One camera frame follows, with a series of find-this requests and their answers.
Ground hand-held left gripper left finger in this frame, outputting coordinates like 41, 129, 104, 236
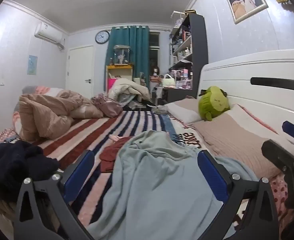
12, 149, 95, 240

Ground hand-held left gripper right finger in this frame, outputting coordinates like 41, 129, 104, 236
197, 150, 279, 240

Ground light blue garment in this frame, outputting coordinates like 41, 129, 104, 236
86, 130, 258, 240

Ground dark navy clothes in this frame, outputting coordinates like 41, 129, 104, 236
0, 140, 60, 203

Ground polka dot bed sheet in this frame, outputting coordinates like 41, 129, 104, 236
0, 128, 291, 230

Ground dark red garment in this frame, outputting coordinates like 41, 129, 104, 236
99, 136, 135, 173

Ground striped printed blanket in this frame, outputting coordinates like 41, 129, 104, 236
0, 109, 212, 240

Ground tan comforter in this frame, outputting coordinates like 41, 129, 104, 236
18, 90, 105, 142

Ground white pillow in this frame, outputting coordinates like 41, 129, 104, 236
165, 99, 203, 124

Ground pink satin cloth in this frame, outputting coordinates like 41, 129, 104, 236
91, 93, 124, 118

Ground green plush toy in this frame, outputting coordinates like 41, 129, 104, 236
198, 86, 230, 122

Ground white bed headboard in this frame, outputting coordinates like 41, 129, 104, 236
197, 49, 294, 150

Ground dark desk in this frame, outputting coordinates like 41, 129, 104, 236
162, 86, 200, 104

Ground pink patterned quilt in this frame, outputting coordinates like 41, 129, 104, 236
12, 85, 65, 135

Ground cream bedding pile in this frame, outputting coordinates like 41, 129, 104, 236
108, 78, 151, 103

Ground white door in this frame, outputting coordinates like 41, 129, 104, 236
68, 45, 94, 98

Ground white handbag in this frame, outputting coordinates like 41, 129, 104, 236
162, 76, 175, 87

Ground yellow cabinet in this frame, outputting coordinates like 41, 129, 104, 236
106, 64, 134, 93

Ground mannequin head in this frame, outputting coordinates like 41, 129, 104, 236
150, 65, 161, 82

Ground glass display case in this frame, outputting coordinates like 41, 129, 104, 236
113, 45, 131, 65

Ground dark bookshelf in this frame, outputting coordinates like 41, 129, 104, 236
169, 11, 208, 98

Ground teal curtain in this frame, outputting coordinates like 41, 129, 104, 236
104, 26, 150, 98

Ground window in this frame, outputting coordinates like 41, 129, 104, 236
149, 31, 161, 90

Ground white air conditioner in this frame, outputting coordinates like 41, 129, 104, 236
34, 22, 64, 47

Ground light blue wall poster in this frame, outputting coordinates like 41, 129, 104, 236
28, 55, 38, 75

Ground round wall clock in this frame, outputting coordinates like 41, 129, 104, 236
95, 30, 110, 45

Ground framed wall picture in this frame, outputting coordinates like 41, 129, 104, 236
227, 0, 269, 25

